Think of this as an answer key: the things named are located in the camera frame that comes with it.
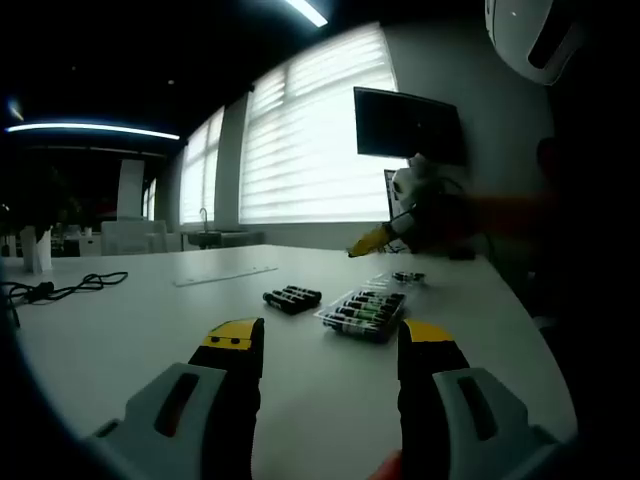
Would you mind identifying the person's left hand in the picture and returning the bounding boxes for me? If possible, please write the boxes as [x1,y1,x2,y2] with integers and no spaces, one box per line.
[369,448,404,480]

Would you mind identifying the black cable with adapter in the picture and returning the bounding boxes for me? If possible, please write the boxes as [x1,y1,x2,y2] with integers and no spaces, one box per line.
[0,270,129,307]

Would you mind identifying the black wall monitor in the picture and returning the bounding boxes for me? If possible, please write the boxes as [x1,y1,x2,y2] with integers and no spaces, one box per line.
[353,85,467,167]

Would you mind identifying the white office desks and chairs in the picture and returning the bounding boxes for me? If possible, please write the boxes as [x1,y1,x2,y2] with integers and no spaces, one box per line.
[54,218,182,257]

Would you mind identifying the packed batch of medicine bottles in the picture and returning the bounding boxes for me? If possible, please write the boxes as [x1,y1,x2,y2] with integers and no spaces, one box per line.
[322,292,406,342]

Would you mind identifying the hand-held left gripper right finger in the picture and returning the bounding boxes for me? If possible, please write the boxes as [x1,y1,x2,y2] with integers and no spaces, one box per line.
[396,318,561,480]

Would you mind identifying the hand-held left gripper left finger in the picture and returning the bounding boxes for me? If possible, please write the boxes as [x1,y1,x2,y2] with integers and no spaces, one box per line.
[84,316,266,480]

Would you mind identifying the large white window blind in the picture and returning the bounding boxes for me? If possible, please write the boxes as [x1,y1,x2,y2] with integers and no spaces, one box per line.
[238,21,410,226]

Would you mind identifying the row of dark medicine bottles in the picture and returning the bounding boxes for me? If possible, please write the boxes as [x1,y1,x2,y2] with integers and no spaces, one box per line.
[262,283,324,316]

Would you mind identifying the clear plastic box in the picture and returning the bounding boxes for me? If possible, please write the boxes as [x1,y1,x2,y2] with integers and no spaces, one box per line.
[313,272,409,346]

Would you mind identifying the green potted plant white pot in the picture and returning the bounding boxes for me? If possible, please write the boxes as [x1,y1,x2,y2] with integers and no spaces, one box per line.
[0,167,84,275]

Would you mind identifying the narrow white window blind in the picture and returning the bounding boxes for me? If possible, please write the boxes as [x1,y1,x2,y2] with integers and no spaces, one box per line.
[178,106,226,227]

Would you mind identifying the sink counter with faucet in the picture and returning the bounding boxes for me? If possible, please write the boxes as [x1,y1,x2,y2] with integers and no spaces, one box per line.
[180,206,266,250]

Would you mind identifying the clear flat plastic strip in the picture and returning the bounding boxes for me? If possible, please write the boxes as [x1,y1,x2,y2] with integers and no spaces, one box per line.
[173,265,280,288]

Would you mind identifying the white chest-worn device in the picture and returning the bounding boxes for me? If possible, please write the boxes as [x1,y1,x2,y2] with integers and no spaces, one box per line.
[483,0,586,86]

